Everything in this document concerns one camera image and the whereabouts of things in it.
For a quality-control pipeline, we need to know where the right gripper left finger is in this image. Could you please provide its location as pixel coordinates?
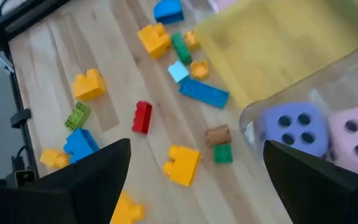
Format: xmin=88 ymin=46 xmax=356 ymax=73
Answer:
xmin=20 ymin=138 xmax=132 ymax=224

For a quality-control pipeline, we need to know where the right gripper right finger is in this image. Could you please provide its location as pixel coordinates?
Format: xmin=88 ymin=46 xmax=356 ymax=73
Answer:
xmin=263 ymin=140 xmax=358 ymax=224

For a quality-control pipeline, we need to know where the large blue studded block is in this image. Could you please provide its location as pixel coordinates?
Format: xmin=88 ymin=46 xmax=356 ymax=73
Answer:
xmin=63 ymin=128 xmax=101 ymax=165

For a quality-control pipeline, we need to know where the pink foam die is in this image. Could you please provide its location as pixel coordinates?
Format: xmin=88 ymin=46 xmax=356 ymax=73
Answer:
xmin=328 ymin=105 xmax=358 ymax=175

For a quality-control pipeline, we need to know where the purple foam die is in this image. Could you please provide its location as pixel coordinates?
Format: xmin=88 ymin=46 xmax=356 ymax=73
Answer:
xmin=258 ymin=102 xmax=331 ymax=158

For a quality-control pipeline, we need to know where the red toy brick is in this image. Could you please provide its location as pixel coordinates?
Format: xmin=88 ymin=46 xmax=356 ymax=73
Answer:
xmin=131 ymin=101 xmax=154 ymax=135

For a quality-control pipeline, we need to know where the lime green toy brick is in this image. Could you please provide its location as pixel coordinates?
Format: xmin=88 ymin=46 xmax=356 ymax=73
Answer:
xmin=64 ymin=101 xmax=92 ymax=131

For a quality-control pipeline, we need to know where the black table edge clamp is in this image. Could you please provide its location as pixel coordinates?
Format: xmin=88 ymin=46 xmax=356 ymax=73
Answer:
xmin=10 ymin=108 xmax=32 ymax=129
xmin=4 ymin=169 xmax=37 ymax=190

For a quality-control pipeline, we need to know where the small green toy brick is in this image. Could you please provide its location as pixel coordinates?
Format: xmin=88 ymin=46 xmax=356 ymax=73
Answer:
xmin=213 ymin=143 xmax=234 ymax=165

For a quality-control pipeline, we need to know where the brown cylinder toy block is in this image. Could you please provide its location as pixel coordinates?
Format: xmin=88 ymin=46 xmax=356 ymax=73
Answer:
xmin=205 ymin=124 xmax=232 ymax=146

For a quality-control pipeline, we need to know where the mint small toy brick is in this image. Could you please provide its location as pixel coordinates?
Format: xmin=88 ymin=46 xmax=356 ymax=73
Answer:
xmin=167 ymin=60 xmax=190 ymax=84

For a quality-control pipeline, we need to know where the blue flat long brick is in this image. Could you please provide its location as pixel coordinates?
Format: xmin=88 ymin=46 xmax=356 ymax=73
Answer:
xmin=178 ymin=77 xmax=231 ymax=110

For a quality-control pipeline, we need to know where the orange flower toy piece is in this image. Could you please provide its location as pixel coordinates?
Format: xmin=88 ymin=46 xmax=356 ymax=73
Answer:
xmin=190 ymin=60 xmax=210 ymax=80

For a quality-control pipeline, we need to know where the yellow translucent plastic bin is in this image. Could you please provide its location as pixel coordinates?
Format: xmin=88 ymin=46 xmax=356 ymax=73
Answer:
xmin=194 ymin=0 xmax=358 ymax=108

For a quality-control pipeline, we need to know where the dark green long brick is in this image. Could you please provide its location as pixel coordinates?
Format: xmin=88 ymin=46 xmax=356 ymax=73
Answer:
xmin=170 ymin=32 xmax=193 ymax=65

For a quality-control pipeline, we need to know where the small orange toy brick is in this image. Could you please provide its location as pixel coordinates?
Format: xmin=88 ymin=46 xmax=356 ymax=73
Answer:
xmin=183 ymin=30 xmax=201 ymax=51

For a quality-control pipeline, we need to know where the blue heart toy block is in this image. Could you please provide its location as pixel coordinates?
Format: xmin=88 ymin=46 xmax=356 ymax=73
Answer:
xmin=153 ymin=0 xmax=185 ymax=25

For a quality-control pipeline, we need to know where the large clear handled bin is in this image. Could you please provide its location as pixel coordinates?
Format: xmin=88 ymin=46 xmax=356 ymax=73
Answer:
xmin=237 ymin=37 xmax=358 ymax=224

